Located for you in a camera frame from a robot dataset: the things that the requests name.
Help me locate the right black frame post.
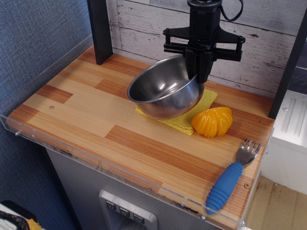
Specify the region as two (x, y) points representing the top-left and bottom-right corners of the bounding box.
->
(268, 12), (307, 119)

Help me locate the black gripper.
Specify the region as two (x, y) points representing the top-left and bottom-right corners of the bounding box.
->
(163, 0), (245, 83)

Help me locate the white ribbed box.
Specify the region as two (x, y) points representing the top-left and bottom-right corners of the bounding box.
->
(260, 90), (307, 194)

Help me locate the stainless steel bowl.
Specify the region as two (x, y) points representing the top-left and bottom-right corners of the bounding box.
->
(127, 55), (204, 120)

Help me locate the black frame post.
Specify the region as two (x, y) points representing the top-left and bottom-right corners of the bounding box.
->
(268, 12), (307, 119)
(87, 0), (113, 65)

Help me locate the blue handled metal spork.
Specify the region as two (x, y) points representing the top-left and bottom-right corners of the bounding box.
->
(206, 138), (261, 215)

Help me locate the black yellow object corner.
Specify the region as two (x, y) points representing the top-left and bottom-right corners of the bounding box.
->
(0, 200), (43, 230)

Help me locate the left black frame post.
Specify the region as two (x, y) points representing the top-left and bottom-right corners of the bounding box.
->
(87, 0), (113, 65)

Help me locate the yellow towel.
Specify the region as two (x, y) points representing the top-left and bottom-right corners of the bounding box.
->
(135, 88), (218, 136)

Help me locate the clear acrylic table guard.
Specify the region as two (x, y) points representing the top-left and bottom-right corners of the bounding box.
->
(3, 111), (274, 230)

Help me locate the orange plastic pepper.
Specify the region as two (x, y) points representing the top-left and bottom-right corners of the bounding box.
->
(191, 107), (233, 138)

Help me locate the silver cabinet with buttons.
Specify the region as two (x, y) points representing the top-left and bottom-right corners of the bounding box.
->
(47, 149), (217, 230)

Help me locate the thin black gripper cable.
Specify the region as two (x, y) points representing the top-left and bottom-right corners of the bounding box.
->
(219, 0), (244, 22)

